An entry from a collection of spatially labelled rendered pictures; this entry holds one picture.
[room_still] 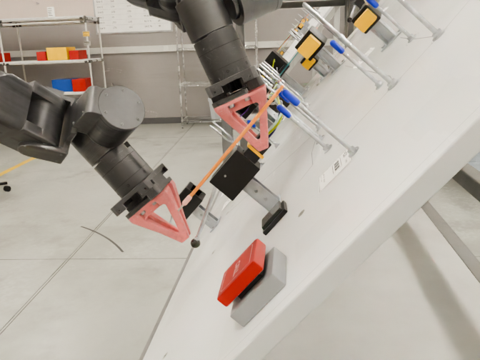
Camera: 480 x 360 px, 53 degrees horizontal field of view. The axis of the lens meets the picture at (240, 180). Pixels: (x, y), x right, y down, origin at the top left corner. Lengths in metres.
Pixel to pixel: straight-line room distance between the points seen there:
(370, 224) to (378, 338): 0.55
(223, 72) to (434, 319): 0.60
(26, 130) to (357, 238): 0.40
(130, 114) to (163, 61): 7.65
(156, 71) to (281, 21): 2.18
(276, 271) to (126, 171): 0.29
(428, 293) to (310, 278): 0.69
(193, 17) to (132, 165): 0.20
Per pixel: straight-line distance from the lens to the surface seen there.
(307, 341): 0.88
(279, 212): 0.58
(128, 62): 8.38
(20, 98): 0.62
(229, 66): 0.60
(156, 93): 8.30
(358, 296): 1.02
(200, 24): 0.61
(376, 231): 0.36
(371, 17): 0.80
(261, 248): 0.44
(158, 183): 0.63
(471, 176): 1.16
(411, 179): 0.36
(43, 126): 0.63
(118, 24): 8.38
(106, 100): 0.59
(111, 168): 0.64
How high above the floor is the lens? 1.30
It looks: 16 degrees down
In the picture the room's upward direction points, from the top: 2 degrees counter-clockwise
